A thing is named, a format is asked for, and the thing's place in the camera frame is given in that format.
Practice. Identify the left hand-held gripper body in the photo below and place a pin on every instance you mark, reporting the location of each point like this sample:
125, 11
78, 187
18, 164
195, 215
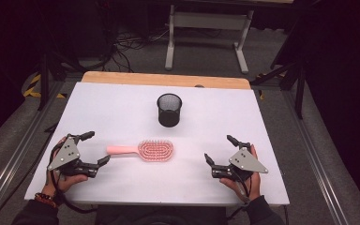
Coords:
65, 154

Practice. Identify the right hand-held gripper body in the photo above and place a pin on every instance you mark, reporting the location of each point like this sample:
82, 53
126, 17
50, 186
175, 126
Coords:
247, 162

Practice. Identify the pink hairbrush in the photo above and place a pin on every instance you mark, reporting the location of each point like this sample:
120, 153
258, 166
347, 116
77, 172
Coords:
156, 151

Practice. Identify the black mesh pen holder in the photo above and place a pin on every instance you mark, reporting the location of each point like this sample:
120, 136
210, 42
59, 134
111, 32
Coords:
169, 115

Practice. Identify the person's right hand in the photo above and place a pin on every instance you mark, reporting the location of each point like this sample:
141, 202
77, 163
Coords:
256, 184

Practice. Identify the person's left hand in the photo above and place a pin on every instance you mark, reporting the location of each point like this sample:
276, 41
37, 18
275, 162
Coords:
67, 182

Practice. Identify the white board table cover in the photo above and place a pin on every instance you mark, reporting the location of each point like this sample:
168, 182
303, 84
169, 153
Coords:
131, 109

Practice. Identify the black metal stand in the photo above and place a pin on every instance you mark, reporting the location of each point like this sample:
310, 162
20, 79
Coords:
44, 81
300, 90

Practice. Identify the yellow black hazard tape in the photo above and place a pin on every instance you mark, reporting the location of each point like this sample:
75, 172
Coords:
31, 90

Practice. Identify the aluminium floor rail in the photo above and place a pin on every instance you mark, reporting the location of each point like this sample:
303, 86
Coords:
15, 146
312, 153

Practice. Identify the white metal table frame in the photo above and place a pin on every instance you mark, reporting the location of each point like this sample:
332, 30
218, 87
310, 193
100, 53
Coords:
211, 20

